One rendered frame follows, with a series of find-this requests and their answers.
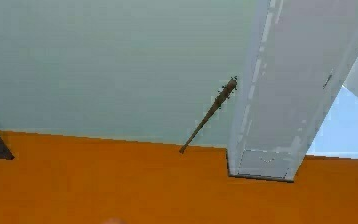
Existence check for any grey door handle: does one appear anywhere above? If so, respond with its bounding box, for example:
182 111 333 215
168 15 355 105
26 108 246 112
322 73 334 90

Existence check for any brown wooden baseball bat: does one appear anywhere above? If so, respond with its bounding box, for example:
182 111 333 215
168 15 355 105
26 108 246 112
178 76 239 155

